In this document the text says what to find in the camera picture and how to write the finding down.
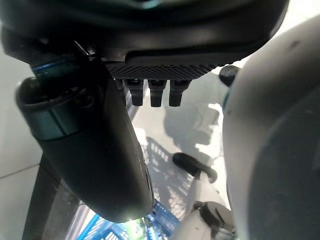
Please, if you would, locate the blue plastic shopping basket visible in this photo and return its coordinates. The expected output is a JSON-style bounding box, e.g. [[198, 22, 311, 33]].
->
[[81, 198, 181, 240]]

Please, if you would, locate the black shelf base plinth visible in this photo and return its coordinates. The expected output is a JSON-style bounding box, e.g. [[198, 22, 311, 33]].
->
[[21, 154, 85, 240]]

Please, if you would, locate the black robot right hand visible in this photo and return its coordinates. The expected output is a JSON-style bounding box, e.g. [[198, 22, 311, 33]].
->
[[0, 0, 290, 224]]

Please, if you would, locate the green soda can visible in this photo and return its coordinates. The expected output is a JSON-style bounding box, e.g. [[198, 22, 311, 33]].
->
[[124, 216, 148, 238]]

